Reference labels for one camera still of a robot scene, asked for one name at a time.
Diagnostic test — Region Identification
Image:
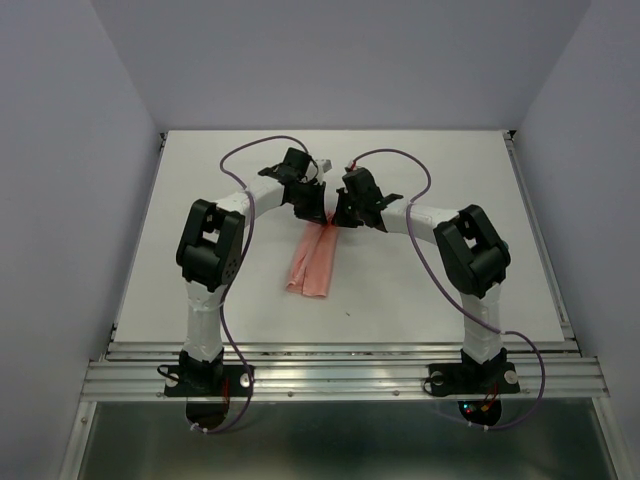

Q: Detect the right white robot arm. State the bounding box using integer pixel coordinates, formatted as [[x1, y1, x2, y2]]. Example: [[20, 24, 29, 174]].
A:
[[333, 168, 511, 397]]

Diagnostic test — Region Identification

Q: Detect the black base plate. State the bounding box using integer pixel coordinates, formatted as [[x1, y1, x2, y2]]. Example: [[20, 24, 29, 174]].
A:
[[156, 364, 253, 398], [422, 362, 520, 398]]

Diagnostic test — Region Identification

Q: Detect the pink satin napkin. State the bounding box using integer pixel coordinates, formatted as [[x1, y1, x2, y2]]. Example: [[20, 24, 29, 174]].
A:
[[286, 212, 339, 298]]

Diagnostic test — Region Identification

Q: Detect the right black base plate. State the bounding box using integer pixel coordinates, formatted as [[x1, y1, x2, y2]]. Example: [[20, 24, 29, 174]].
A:
[[422, 362, 520, 398]]

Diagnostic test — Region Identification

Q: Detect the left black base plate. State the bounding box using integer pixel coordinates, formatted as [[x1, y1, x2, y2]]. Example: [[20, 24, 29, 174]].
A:
[[156, 364, 253, 398]]

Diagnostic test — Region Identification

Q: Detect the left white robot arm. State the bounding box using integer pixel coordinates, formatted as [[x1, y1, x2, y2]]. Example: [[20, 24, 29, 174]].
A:
[[158, 148, 332, 397]]

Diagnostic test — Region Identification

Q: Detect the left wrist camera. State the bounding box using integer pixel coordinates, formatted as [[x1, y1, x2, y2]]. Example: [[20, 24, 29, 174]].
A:
[[310, 158, 332, 176]]

